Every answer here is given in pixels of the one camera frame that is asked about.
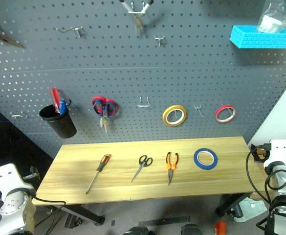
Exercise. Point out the dark rounded shape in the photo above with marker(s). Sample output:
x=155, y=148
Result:
x=138, y=231
x=190, y=230

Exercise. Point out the orange object on floor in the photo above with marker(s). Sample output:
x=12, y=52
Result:
x=220, y=228

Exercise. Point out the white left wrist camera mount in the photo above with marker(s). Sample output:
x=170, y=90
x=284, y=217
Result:
x=6, y=178

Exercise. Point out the yellow tape roll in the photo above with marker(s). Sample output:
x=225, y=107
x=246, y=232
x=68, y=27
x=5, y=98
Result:
x=165, y=120

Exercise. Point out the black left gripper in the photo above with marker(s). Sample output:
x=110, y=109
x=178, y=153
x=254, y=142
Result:
x=31, y=175

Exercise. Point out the orange black needle-nose pliers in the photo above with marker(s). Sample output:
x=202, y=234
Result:
x=169, y=171

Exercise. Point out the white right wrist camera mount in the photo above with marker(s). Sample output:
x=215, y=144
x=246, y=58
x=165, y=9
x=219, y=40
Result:
x=278, y=151

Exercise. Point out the black plastic cup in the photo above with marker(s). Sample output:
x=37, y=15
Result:
x=62, y=127

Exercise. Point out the grey metal pegboard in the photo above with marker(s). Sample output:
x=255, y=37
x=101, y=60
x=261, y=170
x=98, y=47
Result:
x=133, y=73

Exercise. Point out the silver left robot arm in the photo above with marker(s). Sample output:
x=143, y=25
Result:
x=13, y=210

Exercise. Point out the blue plastic basket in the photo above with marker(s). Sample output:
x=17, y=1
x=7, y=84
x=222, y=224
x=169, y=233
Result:
x=262, y=39

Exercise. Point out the grey crumpled bag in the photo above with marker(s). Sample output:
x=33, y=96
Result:
x=252, y=208

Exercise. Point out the black flat strip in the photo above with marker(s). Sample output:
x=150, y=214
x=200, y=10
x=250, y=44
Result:
x=164, y=221

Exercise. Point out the blue tape roll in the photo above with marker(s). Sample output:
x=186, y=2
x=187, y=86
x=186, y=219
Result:
x=196, y=161

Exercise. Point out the silver metal pegboard hook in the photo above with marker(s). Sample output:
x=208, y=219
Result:
x=160, y=39
x=143, y=105
x=19, y=115
x=70, y=30
x=198, y=109

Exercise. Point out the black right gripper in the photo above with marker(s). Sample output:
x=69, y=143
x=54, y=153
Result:
x=257, y=153

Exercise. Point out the black table leg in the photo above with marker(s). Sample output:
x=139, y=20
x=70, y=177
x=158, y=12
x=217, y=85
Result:
x=230, y=204
x=86, y=214

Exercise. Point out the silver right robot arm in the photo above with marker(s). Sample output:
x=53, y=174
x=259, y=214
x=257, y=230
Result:
x=282, y=171

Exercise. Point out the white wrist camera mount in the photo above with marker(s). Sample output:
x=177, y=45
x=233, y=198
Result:
x=6, y=178
x=278, y=151

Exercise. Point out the clear plastic bag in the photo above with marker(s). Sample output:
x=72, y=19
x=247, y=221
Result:
x=271, y=22

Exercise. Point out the red tape roll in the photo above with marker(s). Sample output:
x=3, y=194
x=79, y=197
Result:
x=217, y=117

